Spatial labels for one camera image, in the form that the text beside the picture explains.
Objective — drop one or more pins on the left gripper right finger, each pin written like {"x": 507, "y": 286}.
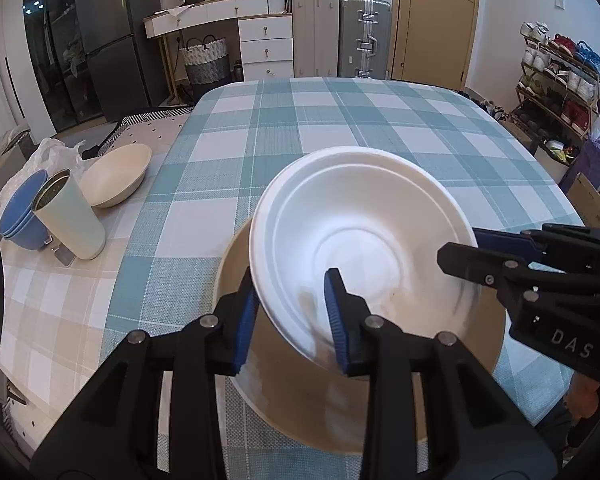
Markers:
{"x": 433, "y": 411}

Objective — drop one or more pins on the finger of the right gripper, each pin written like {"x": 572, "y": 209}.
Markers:
{"x": 483, "y": 266}
{"x": 521, "y": 245}

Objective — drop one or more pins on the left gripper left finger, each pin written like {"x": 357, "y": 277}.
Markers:
{"x": 150, "y": 410}

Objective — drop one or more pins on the white foam bowl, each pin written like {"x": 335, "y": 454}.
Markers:
{"x": 377, "y": 218}

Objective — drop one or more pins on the large cream plate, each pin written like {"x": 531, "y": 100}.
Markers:
{"x": 300, "y": 399}

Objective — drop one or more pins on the blue stacked bowls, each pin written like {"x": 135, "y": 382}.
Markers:
{"x": 18, "y": 223}

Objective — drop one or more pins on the person's right hand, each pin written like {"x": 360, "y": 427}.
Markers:
{"x": 582, "y": 398}

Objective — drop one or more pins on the cardboard box on floor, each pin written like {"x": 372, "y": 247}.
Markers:
{"x": 585, "y": 200}

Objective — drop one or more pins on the purple bag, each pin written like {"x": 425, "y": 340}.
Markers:
{"x": 587, "y": 163}

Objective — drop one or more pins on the beige plaid tablecloth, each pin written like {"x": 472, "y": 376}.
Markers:
{"x": 55, "y": 315}

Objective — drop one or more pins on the shoe rack with shoes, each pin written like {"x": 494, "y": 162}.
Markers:
{"x": 557, "y": 91}

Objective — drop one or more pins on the teal plaid tablecloth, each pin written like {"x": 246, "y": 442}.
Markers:
{"x": 203, "y": 188}

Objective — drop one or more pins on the pale green tumbler cup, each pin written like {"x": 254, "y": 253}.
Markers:
{"x": 62, "y": 208}

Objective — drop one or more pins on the wooden door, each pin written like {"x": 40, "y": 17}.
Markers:
{"x": 432, "y": 41}

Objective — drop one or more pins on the small cream bowl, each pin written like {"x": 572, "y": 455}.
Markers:
{"x": 115, "y": 176}

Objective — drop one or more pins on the silver aluminium suitcase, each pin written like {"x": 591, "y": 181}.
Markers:
{"x": 364, "y": 39}

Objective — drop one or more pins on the white plastic bag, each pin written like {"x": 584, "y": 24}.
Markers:
{"x": 51, "y": 155}

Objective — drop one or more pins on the beige suitcase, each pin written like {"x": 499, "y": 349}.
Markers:
{"x": 315, "y": 25}

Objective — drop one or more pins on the white dresser desk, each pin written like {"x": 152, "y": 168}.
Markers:
{"x": 264, "y": 28}

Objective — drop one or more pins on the woven laundry basket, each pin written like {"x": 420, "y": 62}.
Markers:
{"x": 207, "y": 64}

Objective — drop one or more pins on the black refrigerator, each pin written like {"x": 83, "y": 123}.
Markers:
{"x": 125, "y": 65}

